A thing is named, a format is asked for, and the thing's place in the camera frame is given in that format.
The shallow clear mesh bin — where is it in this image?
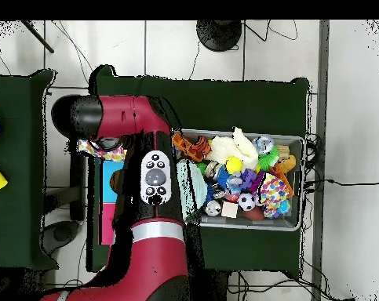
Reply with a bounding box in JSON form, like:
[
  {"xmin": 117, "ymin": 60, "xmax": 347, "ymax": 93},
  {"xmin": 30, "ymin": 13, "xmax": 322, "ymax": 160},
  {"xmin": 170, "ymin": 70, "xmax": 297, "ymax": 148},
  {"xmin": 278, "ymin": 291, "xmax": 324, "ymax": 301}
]
[{"xmin": 173, "ymin": 127, "xmax": 305, "ymax": 232}]

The brown football toy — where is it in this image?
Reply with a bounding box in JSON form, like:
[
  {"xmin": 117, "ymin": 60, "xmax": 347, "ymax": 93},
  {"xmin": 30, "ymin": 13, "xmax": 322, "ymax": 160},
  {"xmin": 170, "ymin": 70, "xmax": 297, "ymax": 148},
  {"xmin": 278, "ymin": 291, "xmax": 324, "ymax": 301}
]
[{"xmin": 242, "ymin": 206, "xmax": 265, "ymax": 221}]

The black floor cable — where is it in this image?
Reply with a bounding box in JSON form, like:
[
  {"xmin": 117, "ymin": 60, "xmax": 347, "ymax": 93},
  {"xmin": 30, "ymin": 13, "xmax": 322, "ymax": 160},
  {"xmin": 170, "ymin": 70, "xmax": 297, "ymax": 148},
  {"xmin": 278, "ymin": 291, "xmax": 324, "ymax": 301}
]
[{"xmin": 304, "ymin": 178, "xmax": 379, "ymax": 189}]

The black tripod leg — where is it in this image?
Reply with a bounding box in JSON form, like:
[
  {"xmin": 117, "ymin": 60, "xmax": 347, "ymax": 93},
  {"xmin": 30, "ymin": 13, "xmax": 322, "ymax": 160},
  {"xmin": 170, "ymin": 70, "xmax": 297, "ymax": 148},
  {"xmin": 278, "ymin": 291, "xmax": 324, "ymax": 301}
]
[{"xmin": 20, "ymin": 20, "xmax": 56, "ymax": 54}]

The mint green knitted cloth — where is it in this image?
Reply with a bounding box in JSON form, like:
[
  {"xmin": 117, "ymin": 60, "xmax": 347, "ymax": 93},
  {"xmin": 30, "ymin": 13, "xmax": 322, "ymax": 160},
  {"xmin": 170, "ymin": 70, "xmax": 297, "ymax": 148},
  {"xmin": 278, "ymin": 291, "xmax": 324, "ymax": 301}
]
[{"xmin": 176, "ymin": 158, "xmax": 208, "ymax": 220}]

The black and white soccer ball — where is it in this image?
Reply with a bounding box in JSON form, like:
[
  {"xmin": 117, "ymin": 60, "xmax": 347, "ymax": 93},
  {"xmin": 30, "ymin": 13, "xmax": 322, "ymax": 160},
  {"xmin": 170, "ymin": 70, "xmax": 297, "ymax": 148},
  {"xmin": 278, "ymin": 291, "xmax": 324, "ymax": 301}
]
[{"xmin": 238, "ymin": 193, "xmax": 257, "ymax": 212}]

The green spiky ball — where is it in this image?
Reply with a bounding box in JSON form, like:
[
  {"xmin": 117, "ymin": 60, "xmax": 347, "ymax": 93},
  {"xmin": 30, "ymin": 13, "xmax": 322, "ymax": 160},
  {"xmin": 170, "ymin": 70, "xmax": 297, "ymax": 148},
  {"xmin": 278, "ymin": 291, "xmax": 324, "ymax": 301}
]
[{"xmin": 257, "ymin": 146, "xmax": 281, "ymax": 172}]

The tan plush toy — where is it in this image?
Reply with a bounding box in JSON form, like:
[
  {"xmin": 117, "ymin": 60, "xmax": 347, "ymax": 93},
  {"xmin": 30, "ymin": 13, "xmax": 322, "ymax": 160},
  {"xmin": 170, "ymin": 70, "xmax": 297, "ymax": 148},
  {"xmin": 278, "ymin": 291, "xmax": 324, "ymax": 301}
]
[{"xmin": 278, "ymin": 154, "xmax": 297, "ymax": 173}]

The orange plastic grid tray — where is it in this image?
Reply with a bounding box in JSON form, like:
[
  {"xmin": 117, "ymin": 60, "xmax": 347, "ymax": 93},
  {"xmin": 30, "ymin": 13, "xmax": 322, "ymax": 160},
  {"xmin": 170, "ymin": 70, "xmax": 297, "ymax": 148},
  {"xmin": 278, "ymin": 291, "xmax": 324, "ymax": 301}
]
[{"xmin": 171, "ymin": 132, "xmax": 204, "ymax": 162}]

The yellow ball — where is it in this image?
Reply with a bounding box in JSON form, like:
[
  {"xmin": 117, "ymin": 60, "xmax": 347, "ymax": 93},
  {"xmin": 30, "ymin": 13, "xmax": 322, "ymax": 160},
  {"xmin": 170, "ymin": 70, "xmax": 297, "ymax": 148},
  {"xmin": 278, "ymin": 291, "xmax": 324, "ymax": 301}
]
[{"xmin": 224, "ymin": 155, "xmax": 244, "ymax": 176}]

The cream knitted cloth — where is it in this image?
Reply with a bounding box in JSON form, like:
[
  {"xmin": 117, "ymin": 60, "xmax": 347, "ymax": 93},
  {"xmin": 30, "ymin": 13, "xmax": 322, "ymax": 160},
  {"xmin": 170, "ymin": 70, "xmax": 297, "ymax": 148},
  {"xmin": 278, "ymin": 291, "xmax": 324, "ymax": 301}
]
[{"xmin": 206, "ymin": 126, "xmax": 260, "ymax": 164}]

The wooden box with three holes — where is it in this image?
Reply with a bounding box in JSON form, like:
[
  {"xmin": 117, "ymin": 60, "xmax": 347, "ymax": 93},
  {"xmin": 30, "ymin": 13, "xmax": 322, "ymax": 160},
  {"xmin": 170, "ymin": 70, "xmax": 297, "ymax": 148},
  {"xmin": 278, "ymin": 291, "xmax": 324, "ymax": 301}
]
[{"xmin": 97, "ymin": 158, "xmax": 126, "ymax": 246}]

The black round stand base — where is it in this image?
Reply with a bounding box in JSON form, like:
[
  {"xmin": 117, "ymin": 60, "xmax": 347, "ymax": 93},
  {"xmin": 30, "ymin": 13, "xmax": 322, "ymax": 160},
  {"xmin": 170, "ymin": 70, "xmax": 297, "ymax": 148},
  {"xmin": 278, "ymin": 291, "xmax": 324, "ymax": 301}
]
[{"xmin": 195, "ymin": 20, "xmax": 243, "ymax": 53}]

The grey rounded stand foot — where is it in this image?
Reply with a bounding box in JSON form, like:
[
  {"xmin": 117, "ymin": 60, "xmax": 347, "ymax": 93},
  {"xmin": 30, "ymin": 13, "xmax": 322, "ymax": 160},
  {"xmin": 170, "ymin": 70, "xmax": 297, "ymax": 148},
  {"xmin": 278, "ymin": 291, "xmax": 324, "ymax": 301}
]
[{"xmin": 41, "ymin": 219, "xmax": 82, "ymax": 256}]

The black upright panel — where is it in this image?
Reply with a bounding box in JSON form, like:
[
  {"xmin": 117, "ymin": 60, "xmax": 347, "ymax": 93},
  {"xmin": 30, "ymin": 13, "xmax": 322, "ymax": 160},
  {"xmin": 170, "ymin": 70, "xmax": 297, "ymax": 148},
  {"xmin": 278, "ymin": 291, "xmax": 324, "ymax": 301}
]
[{"xmin": 69, "ymin": 150, "xmax": 87, "ymax": 222}]

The dark green side table cloth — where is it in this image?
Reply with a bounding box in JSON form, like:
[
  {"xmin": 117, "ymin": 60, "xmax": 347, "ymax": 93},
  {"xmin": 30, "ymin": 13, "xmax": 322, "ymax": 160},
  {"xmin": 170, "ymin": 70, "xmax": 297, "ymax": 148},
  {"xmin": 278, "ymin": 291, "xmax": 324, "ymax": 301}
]
[{"xmin": 0, "ymin": 69, "xmax": 58, "ymax": 270}]

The orange tiger plush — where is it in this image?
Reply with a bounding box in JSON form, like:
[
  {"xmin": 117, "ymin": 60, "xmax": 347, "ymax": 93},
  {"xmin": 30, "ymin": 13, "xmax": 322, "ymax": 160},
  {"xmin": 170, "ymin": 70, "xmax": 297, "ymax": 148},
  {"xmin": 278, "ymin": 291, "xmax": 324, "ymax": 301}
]
[{"xmin": 190, "ymin": 135, "xmax": 212, "ymax": 158}]

